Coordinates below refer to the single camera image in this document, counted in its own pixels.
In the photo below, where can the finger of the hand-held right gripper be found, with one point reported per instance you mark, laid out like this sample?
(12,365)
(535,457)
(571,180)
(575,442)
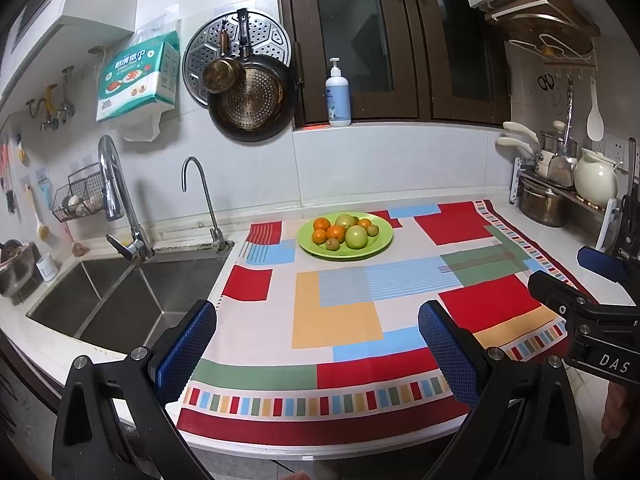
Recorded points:
(555,287)
(602,262)

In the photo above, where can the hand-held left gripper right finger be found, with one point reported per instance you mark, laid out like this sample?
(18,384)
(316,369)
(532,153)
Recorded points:
(450,355)

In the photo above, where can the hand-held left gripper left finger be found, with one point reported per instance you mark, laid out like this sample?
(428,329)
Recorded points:
(187,345)

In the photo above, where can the green plate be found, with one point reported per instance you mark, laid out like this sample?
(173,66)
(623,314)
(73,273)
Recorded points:
(385,240)

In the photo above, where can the oval brown kiwi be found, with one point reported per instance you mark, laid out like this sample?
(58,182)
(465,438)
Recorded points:
(373,230)

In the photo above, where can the large green apple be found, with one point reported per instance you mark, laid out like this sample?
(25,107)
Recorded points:
(356,237)

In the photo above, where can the small orange tangerine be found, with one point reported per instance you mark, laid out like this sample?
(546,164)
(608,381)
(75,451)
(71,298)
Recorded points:
(364,223)
(320,236)

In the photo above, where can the round brown fruit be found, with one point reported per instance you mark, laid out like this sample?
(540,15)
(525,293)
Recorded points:
(331,244)

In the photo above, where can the large orange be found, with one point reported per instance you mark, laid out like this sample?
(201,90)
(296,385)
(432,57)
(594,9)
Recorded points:
(336,233)

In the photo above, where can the medium orange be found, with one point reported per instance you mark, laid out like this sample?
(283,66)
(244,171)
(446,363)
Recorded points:
(321,223)

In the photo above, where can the person's right hand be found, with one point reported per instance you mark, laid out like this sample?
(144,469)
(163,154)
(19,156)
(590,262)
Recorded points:
(612,410)

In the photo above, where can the black knife block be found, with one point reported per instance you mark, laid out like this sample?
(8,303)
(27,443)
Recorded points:
(625,230)

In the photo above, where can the white ceramic kettle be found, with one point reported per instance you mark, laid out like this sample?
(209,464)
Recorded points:
(595,180)

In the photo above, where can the steel cooking pot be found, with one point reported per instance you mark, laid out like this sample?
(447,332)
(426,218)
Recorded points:
(542,205)

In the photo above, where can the steel sink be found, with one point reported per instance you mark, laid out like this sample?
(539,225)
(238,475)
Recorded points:
(115,300)

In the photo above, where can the colourful patterned tablecloth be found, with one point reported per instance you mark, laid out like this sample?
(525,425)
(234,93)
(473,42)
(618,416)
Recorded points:
(340,340)

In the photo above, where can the white dish rack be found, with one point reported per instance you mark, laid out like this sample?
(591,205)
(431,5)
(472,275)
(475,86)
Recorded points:
(515,180)

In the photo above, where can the white rice spoon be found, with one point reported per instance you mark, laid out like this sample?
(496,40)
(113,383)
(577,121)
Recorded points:
(595,120)

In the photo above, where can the thin gooseneck faucet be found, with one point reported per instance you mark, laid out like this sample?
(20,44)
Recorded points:
(205,200)

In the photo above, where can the white cup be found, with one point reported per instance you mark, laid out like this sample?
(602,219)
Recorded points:
(46,267)

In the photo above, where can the large chrome faucet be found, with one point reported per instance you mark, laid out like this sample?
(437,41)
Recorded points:
(117,195)

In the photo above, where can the yellow-green round fruit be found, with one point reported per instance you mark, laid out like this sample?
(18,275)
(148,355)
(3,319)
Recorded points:
(346,221)

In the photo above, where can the black scissors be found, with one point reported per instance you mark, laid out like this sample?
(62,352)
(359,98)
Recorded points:
(546,82)

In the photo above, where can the steel bowl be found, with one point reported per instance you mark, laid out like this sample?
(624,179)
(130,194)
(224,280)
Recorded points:
(12,270)

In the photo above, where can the black frying pan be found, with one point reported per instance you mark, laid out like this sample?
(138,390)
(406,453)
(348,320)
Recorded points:
(245,132)

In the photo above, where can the golden perforated strainer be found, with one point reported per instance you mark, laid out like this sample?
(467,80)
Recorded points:
(252,100)

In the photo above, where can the wooden cutting boards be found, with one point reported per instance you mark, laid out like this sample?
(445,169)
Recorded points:
(545,15)

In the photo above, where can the teal paper towel pack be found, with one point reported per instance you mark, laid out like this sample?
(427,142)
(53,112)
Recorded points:
(135,80)

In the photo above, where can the small brass pot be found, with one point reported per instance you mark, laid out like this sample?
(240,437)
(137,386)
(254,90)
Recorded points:
(222,75)

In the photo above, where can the white and blue lotion bottle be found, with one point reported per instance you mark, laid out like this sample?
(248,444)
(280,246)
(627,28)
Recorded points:
(339,100)

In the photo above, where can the round metal steamer plate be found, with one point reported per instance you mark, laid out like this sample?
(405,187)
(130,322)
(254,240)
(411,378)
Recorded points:
(272,35)

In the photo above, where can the white wall socket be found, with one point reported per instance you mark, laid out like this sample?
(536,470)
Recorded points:
(612,150)

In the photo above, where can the brown window frame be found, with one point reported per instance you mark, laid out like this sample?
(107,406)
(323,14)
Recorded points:
(415,60)

